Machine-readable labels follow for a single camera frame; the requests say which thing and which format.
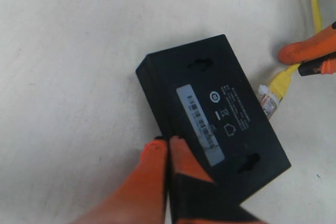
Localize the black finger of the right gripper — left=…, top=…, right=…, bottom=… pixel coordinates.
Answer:
left=298, top=57, right=335, bottom=76

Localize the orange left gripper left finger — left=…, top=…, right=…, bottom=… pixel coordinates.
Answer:
left=73, top=138, right=168, bottom=223

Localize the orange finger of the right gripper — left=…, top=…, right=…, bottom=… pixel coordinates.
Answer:
left=278, top=22, right=335, bottom=65

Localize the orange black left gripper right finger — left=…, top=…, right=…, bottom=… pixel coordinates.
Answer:
left=169, top=136, right=264, bottom=223

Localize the yellow ethernet cable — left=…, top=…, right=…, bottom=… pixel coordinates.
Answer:
left=257, top=0, right=336, bottom=119

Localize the black network switch box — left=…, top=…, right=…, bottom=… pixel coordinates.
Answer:
left=135, top=35, right=291, bottom=202

